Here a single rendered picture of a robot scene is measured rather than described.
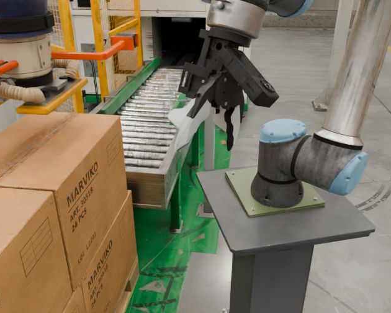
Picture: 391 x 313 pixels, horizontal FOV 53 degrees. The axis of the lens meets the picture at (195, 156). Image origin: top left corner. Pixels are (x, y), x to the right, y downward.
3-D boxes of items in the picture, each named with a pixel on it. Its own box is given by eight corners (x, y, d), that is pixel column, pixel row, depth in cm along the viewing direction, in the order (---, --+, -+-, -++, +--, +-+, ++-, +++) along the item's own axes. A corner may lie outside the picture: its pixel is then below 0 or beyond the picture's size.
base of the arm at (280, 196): (292, 174, 151) (294, 153, 146) (311, 204, 135) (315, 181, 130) (244, 180, 149) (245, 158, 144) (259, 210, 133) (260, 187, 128)
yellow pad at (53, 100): (62, 82, 147) (61, 69, 145) (88, 82, 146) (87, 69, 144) (16, 114, 117) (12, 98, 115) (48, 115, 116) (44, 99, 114)
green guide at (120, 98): (150, 64, 404) (150, 55, 400) (160, 64, 402) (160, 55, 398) (92, 120, 263) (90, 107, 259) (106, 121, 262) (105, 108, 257)
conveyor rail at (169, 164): (209, 80, 403) (210, 62, 394) (214, 81, 402) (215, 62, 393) (157, 205, 199) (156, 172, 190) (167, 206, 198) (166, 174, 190)
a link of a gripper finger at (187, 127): (156, 141, 64) (188, 100, 67) (181, 153, 61) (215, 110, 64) (148, 130, 62) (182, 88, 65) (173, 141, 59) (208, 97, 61)
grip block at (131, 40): (118, 45, 156) (116, 32, 153) (139, 46, 155) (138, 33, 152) (112, 49, 148) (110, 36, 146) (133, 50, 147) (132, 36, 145)
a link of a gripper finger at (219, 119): (220, 134, 77) (213, 94, 72) (243, 144, 74) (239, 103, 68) (209, 143, 76) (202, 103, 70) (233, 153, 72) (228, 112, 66)
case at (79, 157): (47, 189, 187) (31, 110, 169) (128, 195, 182) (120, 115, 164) (-36, 279, 134) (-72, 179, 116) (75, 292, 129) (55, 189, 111)
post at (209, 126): (203, 208, 268) (205, 63, 222) (213, 208, 267) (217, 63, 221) (202, 213, 262) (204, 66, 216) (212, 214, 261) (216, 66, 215)
